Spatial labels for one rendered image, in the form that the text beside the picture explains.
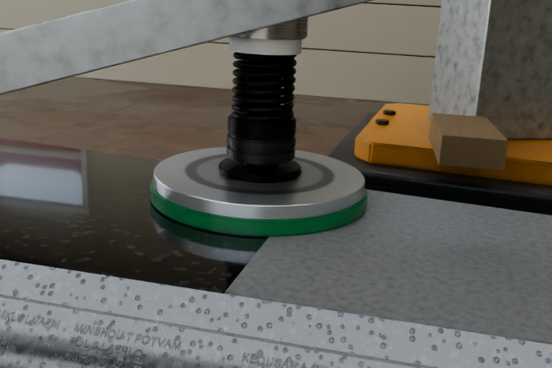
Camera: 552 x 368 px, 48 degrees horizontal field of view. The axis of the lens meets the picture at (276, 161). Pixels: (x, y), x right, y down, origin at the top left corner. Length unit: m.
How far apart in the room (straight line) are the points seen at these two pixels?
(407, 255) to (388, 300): 0.09
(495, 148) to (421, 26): 5.61
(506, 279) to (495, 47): 0.77
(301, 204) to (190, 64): 6.49
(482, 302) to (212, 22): 0.31
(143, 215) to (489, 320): 0.31
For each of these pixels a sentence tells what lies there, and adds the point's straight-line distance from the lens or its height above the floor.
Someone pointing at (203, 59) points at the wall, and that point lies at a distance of 6.95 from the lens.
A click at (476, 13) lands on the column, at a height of 1.01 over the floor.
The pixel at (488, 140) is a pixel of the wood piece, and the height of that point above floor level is 0.83.
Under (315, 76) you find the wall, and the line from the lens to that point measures 6.70.
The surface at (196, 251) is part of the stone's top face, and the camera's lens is 0.51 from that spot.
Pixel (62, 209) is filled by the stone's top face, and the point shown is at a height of 0.83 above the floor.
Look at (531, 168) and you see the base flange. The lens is 1.14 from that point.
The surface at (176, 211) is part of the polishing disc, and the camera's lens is 0.56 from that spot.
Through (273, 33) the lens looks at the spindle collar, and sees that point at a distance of 0.57.
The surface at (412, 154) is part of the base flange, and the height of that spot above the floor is 0.77.
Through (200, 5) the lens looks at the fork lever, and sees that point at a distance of 0.55.
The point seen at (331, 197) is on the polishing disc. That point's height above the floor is 0.85.
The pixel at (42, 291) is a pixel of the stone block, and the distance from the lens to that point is 0.49.
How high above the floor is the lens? 1.03
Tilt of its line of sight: 15 degrees down
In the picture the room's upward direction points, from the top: 3 degrees clockwise
